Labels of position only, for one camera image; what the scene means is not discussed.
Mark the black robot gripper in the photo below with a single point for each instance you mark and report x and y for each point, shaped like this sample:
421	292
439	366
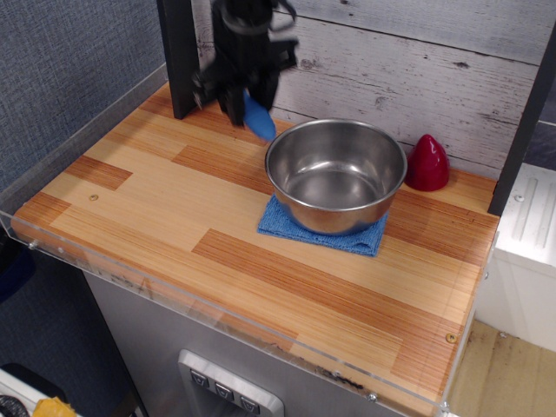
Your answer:
243	62

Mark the blue handled metal spoon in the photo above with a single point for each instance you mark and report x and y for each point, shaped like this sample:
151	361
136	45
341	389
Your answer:
257	118

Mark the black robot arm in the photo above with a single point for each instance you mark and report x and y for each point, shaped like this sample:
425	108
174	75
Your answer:
252	18

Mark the stainless steel bowl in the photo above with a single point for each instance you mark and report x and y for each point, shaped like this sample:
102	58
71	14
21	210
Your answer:
335	176

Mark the blue folded cloth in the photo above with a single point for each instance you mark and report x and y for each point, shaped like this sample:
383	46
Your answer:
276	223

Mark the red cone shaped object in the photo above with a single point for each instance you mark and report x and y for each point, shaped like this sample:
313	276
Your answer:
428	167

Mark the clear acrylic table guard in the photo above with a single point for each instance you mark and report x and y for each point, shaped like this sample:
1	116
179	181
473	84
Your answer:
162	217

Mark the stainless steel cabinet front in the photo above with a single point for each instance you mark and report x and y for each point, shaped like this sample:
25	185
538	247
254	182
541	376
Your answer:
263	344

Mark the silver control panel with buttons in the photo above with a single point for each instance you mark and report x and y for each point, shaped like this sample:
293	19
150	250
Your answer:
215	391

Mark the white ribbed side unit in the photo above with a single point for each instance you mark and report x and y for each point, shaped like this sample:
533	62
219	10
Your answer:
517	295

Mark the yellow object bottom left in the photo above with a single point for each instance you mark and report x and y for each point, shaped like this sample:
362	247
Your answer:
53	407

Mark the dark left vertical post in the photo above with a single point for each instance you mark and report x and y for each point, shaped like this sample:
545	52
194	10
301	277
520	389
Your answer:
177	24

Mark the dark vertical post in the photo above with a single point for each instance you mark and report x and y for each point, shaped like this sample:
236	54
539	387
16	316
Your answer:
177	24
535	103

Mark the dark right vertical post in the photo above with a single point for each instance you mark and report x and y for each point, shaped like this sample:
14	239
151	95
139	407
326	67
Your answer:
535	103

